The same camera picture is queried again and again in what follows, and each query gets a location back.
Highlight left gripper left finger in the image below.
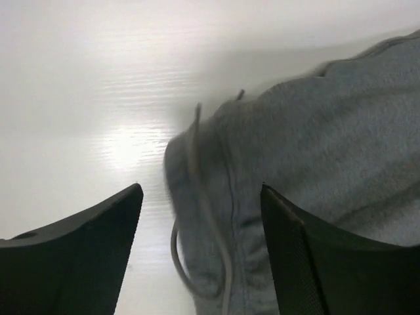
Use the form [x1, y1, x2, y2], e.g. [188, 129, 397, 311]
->
[1, 184, 143, 315]

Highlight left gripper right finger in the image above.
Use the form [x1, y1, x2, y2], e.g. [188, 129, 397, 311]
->
[261, 186, 419, 315]

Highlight grey shorts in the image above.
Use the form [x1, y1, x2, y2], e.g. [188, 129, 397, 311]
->
[164, 32, 419, 314]

